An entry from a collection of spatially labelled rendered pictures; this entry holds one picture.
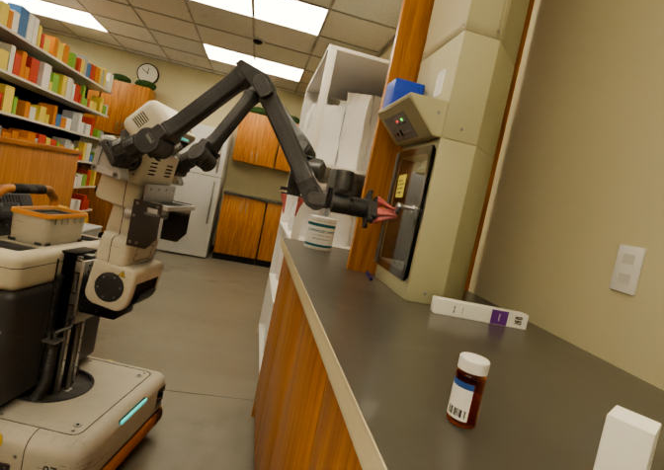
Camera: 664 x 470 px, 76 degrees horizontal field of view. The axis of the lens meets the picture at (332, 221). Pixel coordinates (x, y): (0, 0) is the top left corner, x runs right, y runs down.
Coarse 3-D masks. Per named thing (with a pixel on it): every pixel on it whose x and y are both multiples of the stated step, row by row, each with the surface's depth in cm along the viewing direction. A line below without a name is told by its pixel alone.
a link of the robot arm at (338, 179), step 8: (336, 176) 124; (344, 176) 122; (352, 176) 124; (328, 184) 123; (336, 184) 123; (344, 184) 122; (352, 184) 124; (312, 192) 122; (328, 192) 124; (312, 200) 122; (320, 200) 122
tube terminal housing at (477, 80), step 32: (448, 64) 123; (480, 64) 118; (512, 64) 132; (448, 96) 119; (480, 96) 119; (448, 128) 118; (480, 128) 120; (448, 160) 119; (480, 160) 126; (448, 192) 120; (480, 192) 132; (448, 224) 121; (416, 256) 120; (448, 256) 121; (416, 288) 121; (448, 288) 125
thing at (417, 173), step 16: (432, 144) 120; (400, 160) 145; (416, 160) 129; (432, 160) 119; (416, 176) 127; (416, 192) 124; (416, 208) 122; (400, 224) 132; (416, 224) 120; (384, 240) 145; (400, 240) 129; (384, 256) 141; (400, 256) 127; (400, 272) 124
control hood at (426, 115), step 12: (408, 96) 117; (420, 96) 116; (384, 108) 138; (396, 108) 129; (408, 108) 121; (420, 108) 116; (432, 108) 117; (444, 108) 117; (420, 120) 119; (432, 120) 117; (444, 120) 118; (420, 132) 124; (432, 132) 118; (396, 144) 148; (408, 144) 142
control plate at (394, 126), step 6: (402, 114) 127; (384, 120) 144; (390, 120) 139; (408, 120) 126; (390, 126) 142; (396, 126) 137; (402, 126) 133; (408, 126) 129; (396, 132) 141; (402, 132) 136; (408, 132) 132; (414, 132) 127; (396, 138) 144; (402, 138) 139; (408, 138) 135
